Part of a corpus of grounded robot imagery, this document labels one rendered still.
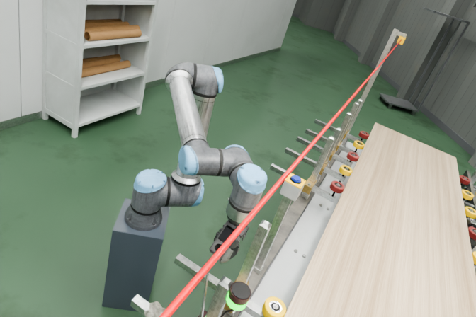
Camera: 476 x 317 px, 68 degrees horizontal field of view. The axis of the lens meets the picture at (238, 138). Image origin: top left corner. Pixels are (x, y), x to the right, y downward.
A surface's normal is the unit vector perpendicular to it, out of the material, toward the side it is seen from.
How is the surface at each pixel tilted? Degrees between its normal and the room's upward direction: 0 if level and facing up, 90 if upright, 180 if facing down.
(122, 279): 90
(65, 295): 0
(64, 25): 90
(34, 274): 0
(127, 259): 90
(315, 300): 0
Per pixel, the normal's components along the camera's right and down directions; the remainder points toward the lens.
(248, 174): 0.29, -0.79
